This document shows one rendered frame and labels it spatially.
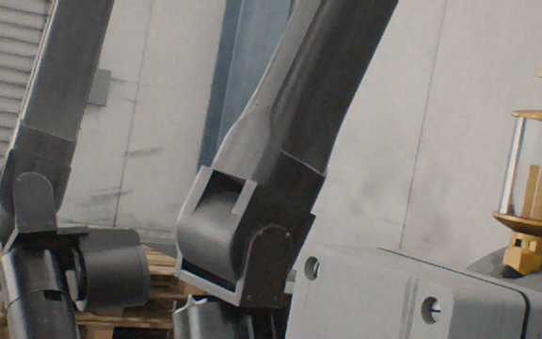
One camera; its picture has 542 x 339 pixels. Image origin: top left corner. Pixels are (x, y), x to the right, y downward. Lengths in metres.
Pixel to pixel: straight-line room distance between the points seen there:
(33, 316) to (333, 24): 0.39
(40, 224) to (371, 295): 0.71
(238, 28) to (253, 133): 8.55
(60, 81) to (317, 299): 0.76
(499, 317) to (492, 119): 7.18
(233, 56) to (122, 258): 8.27
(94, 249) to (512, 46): 6.53
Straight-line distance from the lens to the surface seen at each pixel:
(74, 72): 1.15
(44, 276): 1.07
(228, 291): 0.79
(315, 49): 0.80
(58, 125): 1.12
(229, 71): 9.34
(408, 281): 0.37
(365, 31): 0.82
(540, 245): 0.45
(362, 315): 0.39
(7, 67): 8.45
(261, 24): 8.99
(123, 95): 8.94
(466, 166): 7.65
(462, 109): 7.74
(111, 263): 1.09
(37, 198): 1.08
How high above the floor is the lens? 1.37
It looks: 3 degrees down
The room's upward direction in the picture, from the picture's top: 10 degrees clockwise
